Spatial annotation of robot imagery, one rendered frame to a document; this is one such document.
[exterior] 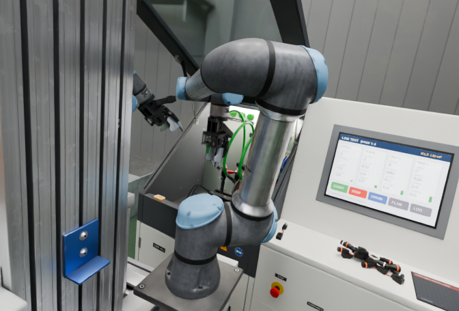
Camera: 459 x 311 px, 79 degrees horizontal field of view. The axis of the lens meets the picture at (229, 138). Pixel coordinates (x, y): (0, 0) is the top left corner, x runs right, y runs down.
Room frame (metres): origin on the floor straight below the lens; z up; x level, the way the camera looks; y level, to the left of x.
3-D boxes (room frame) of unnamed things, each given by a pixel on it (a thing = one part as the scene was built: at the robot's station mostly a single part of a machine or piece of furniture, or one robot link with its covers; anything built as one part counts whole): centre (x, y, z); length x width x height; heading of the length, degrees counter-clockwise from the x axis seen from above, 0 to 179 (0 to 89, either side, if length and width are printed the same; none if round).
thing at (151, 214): (1.19, 0.12, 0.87); 0.62 x 0.04 x 0.16; 61
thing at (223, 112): (1.07, 0.05, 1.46); 0.08 x 0.08 x 0.05
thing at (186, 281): (0.66, 0.05, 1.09); 0.15 x 0.15 x 0.10
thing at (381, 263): (0.92, -0.57, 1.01); 0.23 x 0.11 x 0.06; 61
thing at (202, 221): (0.67, 0.05, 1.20); 0.13 x 0.12 x 0.14; 109
